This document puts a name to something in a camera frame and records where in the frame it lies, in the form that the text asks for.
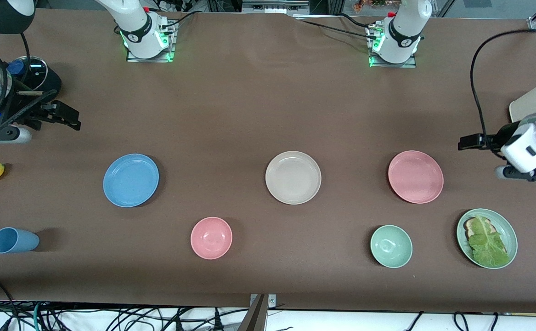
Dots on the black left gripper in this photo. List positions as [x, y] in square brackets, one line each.
[505, 134]

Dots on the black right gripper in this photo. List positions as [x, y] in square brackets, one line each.
[42, 87]

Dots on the pink plate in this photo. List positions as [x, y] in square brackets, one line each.
[415, 177]

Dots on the blue plate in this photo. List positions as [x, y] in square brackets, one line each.
[131, 180]

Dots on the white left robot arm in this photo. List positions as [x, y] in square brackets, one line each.
[532, 142]

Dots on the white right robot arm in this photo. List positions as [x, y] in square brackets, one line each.
[141, 27]

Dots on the glass lid with blue knob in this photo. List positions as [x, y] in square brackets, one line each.
[36, 71]

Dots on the beige cutting board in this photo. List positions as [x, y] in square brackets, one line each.
[527, 105]

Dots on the toast slice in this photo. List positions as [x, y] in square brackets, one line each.
[469, 226]

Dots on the green plate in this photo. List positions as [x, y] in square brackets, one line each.
[509, 230]

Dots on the green lettuce leaf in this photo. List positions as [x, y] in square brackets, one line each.
[488, 243]

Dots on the small green bowl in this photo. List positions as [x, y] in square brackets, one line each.
[391, 246]

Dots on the blue cup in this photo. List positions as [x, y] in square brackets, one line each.
[15, 240]

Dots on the beige plate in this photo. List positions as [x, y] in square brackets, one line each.
[293, 177]

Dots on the small pink bowl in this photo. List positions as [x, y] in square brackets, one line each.
[211, 238]

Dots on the grey metal box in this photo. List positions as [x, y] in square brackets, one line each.
[274, 6]

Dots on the brown angled beam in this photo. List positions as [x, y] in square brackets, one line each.
[254, 317]

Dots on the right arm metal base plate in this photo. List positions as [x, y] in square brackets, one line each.
[150, 59]

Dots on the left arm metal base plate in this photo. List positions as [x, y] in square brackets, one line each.
[392, 65]

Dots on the metal table bracket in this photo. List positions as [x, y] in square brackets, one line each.
[272, 301]

